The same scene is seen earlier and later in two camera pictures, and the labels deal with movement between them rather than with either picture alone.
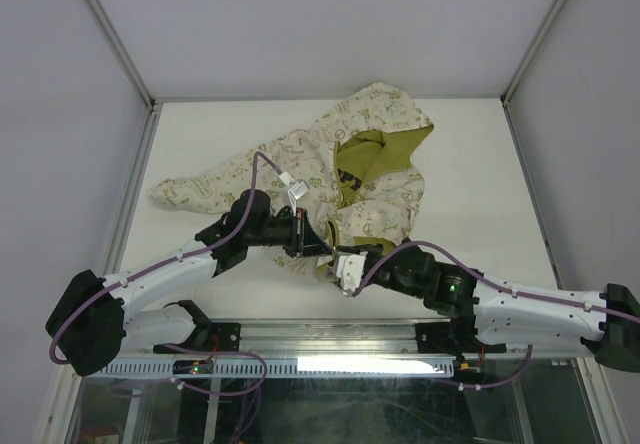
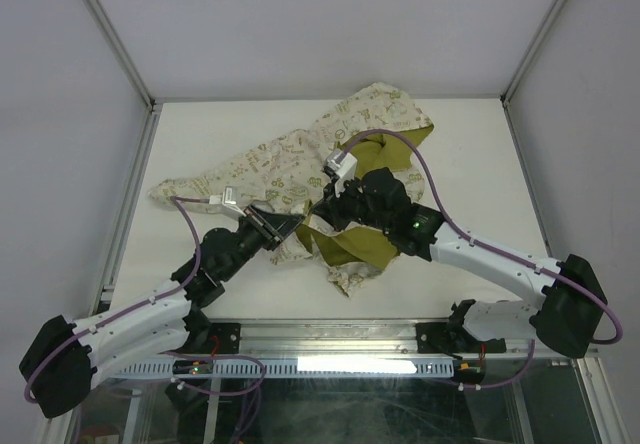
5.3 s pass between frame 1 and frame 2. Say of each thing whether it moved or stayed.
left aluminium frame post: stayed
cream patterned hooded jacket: stayed
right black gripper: moved
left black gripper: moved
